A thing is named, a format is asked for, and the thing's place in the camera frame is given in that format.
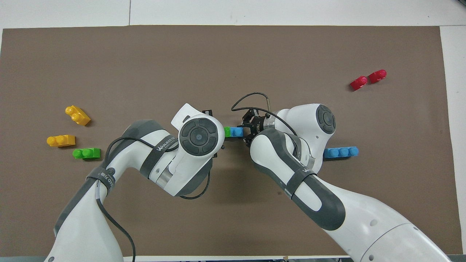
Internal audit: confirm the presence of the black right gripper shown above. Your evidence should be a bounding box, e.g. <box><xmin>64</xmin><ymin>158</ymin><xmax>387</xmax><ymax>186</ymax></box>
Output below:
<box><xmin>242</xmin><ymin>109</ymin><xmax>270</xmax><ymax>147</ymax></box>

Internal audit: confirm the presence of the brown table mat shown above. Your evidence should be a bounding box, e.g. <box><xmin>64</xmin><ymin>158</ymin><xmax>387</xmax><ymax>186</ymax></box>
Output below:
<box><xmin>0</xmin><ymin>25</ymin><xmax>463</xmax><ymax>257</ymax></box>

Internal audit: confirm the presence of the red one-stud toy brick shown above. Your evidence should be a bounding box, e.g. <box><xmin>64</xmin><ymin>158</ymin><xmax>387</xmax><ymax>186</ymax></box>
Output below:
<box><xmin>368</xmin><ymin>69</ymin><xmax>387</xmax><ymax>84</ymax></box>
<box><xmin>349</xmin><ymin>76</ymin><xmax>368</xmax><ymax>91</ymax></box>

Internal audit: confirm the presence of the yellow two-stud toy brick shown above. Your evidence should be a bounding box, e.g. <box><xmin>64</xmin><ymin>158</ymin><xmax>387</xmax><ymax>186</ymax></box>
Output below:
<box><xmin>47</xmin><ymin>135</ymin><xmax>76</xmax><ymax>147</ymax></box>
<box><xmin>65</xmin><ymin>105</ymin><xmax>91</xmax><ymax>127</ymax></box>

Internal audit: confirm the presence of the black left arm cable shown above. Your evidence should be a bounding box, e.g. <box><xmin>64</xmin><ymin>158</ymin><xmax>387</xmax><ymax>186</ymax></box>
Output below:
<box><xmin>95</xmin><ymin>136</ymin><xmax>212</xmax><ymax>262</ymax></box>

